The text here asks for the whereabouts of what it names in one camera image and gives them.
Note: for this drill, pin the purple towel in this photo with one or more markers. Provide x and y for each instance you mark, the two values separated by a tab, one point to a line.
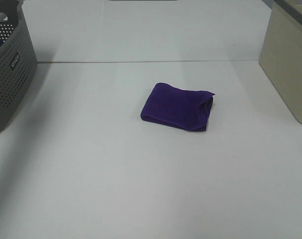
183	109

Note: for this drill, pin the grey perforated laundry basket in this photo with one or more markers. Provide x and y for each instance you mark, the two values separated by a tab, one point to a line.
18	61

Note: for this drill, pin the beige storage bin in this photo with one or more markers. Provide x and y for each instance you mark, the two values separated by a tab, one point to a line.
281	55

